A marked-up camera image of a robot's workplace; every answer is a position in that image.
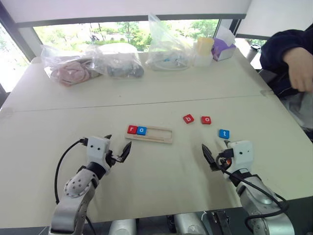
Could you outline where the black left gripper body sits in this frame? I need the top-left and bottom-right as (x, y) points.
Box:
(105, 149), (118, 168)

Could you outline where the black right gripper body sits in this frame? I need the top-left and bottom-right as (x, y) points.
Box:
(209, 149), (233, 173)

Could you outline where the wooden letter tray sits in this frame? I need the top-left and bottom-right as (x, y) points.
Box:
(125, 125), (173, 145)

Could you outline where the silver rounded robot body part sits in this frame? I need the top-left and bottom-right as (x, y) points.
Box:
(108, 218), (136, 235)
(174, 212), (209, 235)

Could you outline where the person's bare hand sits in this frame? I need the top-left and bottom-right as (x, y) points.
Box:
(282, 47), (313, 93)

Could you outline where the plastic bag with grey items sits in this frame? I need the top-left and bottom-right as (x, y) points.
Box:
(93, 43), (145, 79)

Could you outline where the plastic bag with pink cloth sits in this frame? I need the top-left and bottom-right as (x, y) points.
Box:
(40, 45), (104, 87)

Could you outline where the purple tissue box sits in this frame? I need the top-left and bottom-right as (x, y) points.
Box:
(211, 24), (237, 62)

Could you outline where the black and silver tumbler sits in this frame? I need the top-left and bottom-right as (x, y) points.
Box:
(245, 43), (262, 62)

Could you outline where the yellow plastic cup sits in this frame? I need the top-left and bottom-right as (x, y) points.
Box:
(196, 37), (215, 56)

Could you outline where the tall clear plastic bag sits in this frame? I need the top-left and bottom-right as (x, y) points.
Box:
(145, 13), (197, 72)

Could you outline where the person in dark navy top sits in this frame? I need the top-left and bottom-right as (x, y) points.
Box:
(258, 29), (313, 141)

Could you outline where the wide white roller blind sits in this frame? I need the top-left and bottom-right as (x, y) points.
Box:
(4, 0), (253, 24)

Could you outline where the narrow white roller blind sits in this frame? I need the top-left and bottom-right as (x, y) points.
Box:
(235, 0), (313, 39)

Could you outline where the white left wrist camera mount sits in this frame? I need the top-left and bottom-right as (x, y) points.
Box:
(86, 136), (110, 170)

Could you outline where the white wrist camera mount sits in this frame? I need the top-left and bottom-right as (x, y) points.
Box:
(86, 136), (110, 170)
(227, 140), (254, 172)

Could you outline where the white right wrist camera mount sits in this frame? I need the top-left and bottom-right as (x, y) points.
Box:
(227, 140), (254, 172)

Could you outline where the black bracket under table edge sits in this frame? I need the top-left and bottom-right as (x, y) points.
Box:
(211, 210), (232, 235)

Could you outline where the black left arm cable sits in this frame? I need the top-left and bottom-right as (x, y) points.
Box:
(54, 138), (96, 235)

